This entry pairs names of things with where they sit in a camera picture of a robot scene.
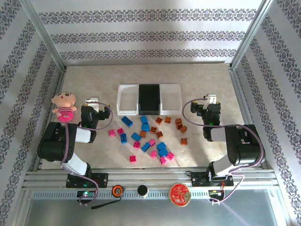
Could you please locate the white plastic bin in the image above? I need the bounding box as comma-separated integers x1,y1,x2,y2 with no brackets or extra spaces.
160,84,183,116
117,84,140,116

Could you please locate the pink plush doll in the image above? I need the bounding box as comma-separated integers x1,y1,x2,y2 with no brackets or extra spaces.
51,91,78,123

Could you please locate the black plastic bin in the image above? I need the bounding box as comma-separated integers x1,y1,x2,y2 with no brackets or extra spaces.
137,83,163,116

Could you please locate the thin aluminium cross bar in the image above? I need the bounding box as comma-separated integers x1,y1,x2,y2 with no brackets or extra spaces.
63,61,232,67

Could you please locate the small circuit board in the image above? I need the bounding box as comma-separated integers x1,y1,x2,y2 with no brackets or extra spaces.
77,189,97,200
208,189,225,200

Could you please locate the orange black tape measure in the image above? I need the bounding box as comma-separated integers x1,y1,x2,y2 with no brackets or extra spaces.
91,185,125,210

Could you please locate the red round badge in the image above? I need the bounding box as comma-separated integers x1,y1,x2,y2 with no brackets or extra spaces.
168,183,191,207

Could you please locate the black round knob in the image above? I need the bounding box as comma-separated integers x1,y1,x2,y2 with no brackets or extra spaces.
137,185,149,200

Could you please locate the grey metal panel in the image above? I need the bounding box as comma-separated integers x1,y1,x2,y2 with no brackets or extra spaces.
21,199,290,226

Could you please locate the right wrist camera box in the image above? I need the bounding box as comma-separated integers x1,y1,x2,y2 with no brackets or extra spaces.
203,93,218,104

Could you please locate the aluminium side rail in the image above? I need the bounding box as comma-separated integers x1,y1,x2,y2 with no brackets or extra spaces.
228,65,277,171
32,67,68,171

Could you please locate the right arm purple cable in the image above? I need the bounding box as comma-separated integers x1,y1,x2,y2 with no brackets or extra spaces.
182,98,266,205

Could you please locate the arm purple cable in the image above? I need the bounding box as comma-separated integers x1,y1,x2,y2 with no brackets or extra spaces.
60,101,114,206
182,98,266,205

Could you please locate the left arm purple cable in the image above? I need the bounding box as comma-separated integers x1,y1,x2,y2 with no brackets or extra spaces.
60,101,114,206

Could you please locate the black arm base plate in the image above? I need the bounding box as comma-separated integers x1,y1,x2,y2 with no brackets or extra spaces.
191,172,235,188
65,172,109,189

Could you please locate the aluminium corner post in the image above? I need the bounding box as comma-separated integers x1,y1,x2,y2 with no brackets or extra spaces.
230,0,273,70
20,0,67,71

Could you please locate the aluminium mounting rail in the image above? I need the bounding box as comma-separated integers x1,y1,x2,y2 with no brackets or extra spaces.
22,167,279,190

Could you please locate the grey slotted cable duct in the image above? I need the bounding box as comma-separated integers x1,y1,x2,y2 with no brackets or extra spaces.
30,189,278,201

